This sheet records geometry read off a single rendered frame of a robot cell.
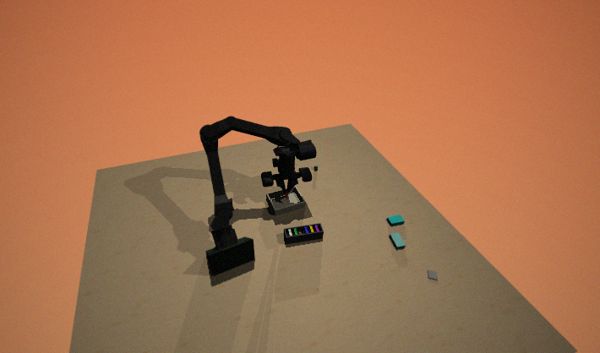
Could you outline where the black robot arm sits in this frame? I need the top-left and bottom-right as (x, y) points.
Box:
(199, 116), (316, 250)

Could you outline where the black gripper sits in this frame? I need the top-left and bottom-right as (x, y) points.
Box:
(261, 163), (312, 193)

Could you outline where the teal rectangular block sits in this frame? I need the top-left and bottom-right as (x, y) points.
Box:
(387, 215), (405, 226)
(390, 233), (406, 249)

